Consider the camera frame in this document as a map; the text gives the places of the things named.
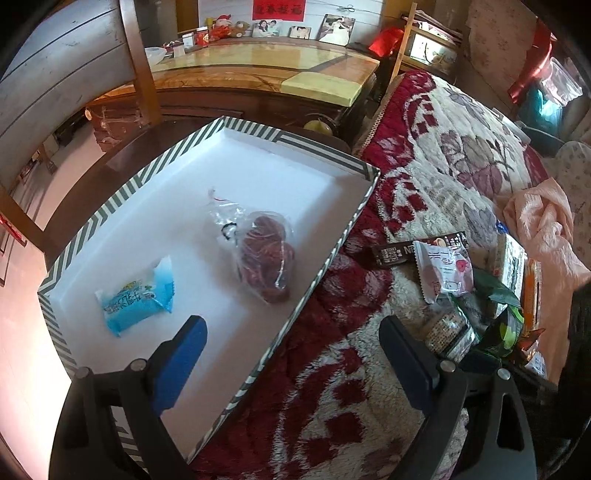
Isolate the large framed wedding photo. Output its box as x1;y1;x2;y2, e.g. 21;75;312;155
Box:
318;14;356;46

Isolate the clear plastic bag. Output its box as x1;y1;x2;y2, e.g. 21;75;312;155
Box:
540;58;583;104

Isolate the green snack packet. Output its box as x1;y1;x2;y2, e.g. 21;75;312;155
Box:
471;268;525;358

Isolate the pale packet with green print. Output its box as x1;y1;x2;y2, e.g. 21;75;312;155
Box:
489;233;527;319

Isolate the wooden shelf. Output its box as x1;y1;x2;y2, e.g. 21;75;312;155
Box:
390;2;465;88

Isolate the peach cloth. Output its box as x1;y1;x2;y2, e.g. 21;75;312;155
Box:
496;178;591;333

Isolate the striped cardboard box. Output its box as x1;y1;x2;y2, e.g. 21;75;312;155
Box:
37;115;380;467

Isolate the red hanging cloth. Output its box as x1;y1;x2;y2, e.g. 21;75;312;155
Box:
508;18;557;104

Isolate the marble-top wooden cabinet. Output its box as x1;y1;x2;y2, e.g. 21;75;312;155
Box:
85;37;382;153

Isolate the white floral storage box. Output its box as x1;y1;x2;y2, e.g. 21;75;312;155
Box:
409;34;460;77

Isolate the red stuffed toy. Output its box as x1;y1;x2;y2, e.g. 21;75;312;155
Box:
210;14;234;42

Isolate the white strawberry snack packet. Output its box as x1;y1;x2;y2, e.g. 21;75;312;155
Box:
412;240;475;305

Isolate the red floral blanket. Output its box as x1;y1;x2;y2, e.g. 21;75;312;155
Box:
194;69;573;480

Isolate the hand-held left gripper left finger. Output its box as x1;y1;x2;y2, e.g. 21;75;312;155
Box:
62;315;208;478

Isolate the orange snack packet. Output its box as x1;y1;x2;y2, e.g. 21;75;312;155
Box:
519;258;546;342

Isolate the dark coffee stick packet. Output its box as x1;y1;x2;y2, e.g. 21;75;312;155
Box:
370;229;469;270

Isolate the floral cushion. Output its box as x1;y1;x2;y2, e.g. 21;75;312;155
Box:
551;141;591;222

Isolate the clear packet of brown biscuit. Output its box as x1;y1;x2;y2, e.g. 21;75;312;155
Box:
418;295;481;363

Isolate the wooden chair with grey back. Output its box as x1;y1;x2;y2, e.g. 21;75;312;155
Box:
0;0;162;241

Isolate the framed couple photo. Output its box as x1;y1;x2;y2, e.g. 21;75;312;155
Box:
252;19;282;38

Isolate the blue snack packet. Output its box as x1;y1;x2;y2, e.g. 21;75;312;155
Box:
95;255;175;337

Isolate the clear bag of red snacks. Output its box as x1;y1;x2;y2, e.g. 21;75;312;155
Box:
206;187;298;305

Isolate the red wall banner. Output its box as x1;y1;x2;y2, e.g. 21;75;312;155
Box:
252;0;307;21

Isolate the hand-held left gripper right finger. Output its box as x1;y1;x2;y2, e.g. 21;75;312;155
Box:
378;315;539;480

